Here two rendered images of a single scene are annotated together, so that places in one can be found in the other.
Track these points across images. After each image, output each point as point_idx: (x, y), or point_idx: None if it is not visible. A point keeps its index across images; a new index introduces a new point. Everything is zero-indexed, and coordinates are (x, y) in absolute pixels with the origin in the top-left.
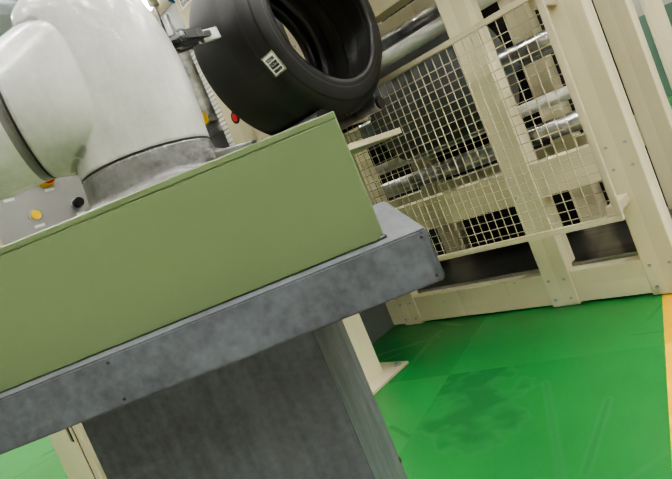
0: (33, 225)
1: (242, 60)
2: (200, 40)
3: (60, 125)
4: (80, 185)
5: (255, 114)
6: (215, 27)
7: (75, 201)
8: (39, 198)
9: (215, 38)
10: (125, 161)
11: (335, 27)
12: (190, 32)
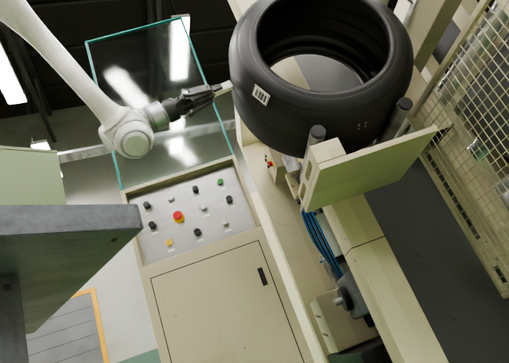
0: (167, 250)
1: (244, 100)
2: (211, 94)
3: None
4: (201, 220)
5: (276, 143)
6: (229, 80)
7: (194, 231)
8: (173, 230)
9: (227, 89)
10: None
11: (380, 46)
12: (195, 89)
